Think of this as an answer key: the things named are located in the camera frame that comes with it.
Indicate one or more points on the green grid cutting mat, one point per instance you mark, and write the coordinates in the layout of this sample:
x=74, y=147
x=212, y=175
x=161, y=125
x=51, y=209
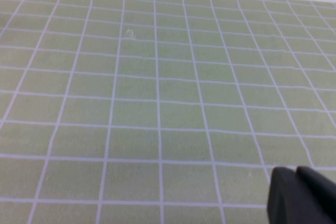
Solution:
x=157, y=90

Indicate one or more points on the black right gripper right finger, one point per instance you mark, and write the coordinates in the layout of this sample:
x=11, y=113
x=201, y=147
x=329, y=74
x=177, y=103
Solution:
x=320, y=192

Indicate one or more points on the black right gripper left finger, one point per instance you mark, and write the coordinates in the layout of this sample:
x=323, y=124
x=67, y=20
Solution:
x=283, y=197

